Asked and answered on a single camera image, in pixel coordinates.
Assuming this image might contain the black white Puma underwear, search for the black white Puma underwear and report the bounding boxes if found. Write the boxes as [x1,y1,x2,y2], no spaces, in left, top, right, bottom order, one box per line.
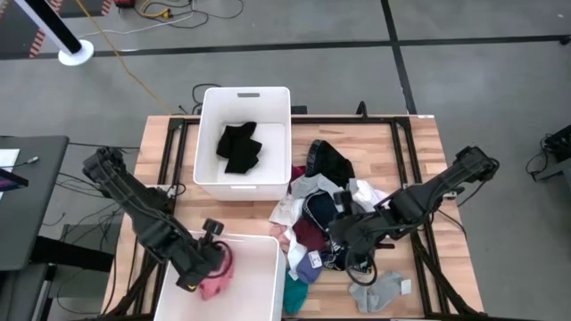
[320,247,374,276]

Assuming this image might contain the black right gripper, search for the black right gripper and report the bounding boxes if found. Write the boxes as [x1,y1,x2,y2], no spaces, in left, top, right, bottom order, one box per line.
[328,208,394,254]

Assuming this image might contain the white terry cloth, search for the white terry cloth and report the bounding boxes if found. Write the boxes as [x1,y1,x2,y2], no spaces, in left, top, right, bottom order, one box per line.
[285,229,309,281]

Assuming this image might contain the white black tower pole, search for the white black tower pole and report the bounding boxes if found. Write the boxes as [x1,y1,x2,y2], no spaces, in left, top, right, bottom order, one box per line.
[12,0,95,67]

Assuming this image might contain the teal garment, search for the teal garment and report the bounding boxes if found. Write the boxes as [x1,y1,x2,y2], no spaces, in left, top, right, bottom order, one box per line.
[283,271,310,316]

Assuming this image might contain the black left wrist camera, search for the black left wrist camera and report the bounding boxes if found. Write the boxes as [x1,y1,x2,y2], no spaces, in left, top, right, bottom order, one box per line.
[202,217,226,245]

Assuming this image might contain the light grey garment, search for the light grey garment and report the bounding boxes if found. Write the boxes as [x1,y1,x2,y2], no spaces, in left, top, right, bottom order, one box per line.
[292,173,344,202]

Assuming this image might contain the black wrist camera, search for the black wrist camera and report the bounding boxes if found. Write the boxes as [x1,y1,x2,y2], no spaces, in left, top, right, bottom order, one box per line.
[202,217,226,245]
[333,189,354,216]

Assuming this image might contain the dusty pink garment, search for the dusty pink garment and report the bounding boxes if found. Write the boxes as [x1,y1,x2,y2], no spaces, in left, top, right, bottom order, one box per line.
[197,253,236,301]

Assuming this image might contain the periwinkle blue garment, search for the periwinkle blue garment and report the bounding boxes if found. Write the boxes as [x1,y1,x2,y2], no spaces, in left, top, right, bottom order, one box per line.
[294,249,325,285]

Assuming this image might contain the white paper sheet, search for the white paper sheet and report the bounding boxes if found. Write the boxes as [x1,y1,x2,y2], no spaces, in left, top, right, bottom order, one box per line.
[0,148,21,169]

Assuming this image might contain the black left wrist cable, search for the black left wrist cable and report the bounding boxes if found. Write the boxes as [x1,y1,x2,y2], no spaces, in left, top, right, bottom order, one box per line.
[217,240,235,281]

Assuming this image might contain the laptop computer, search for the laptop computer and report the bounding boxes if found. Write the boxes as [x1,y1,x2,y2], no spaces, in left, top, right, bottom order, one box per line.
[0,168,29,192]

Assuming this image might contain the white floor cable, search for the white floor cable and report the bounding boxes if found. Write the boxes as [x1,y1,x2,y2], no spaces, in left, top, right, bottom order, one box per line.
[78,11,196,40]

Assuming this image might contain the black mat hazard stripes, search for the black mat hazard stripes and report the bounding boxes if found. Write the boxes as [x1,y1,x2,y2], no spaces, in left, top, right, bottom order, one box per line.
[0,0,63,60]

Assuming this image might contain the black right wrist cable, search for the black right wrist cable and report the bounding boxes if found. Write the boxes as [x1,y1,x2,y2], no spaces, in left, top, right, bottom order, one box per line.
[344,248,379,287]

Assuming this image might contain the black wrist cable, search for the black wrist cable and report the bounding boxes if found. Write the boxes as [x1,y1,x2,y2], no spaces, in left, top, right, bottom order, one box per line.
[217,240,235,281]
[344,248,379,287]

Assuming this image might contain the plain white garment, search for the plain white garment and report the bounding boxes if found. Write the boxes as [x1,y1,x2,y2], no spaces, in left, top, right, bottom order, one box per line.
[347,177,389,213]

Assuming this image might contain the white perforated plastic bin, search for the white perforated plastic bin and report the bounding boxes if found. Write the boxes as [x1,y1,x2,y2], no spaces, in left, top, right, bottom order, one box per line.
[192,86,293,202]
[153,230,287,321]

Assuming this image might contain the black side desk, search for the black side desk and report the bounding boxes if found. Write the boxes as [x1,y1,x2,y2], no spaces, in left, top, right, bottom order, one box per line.
[0,135,70,273]

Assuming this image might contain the black floor equipment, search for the black floor equipment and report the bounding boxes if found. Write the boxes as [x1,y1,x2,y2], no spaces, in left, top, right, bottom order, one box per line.
[525,123,571,183]

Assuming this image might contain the yellow floor cable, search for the yellow floor cable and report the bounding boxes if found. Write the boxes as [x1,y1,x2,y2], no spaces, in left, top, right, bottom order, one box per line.
[73,0,174,116]

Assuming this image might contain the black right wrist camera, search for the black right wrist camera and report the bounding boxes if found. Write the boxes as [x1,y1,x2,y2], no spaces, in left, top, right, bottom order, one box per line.
[333,189,354,216]

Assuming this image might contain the black socks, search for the black socks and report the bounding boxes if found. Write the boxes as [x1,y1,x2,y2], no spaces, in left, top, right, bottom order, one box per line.
[215,120,263,175]

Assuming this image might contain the grey socks with tag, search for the grey socks with tag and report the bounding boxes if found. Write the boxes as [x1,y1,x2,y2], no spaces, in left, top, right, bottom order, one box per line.
[347,270,412,314]

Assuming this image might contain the black floor cable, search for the black floor cable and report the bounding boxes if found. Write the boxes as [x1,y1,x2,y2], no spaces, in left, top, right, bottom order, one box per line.
[145,0,245,30]

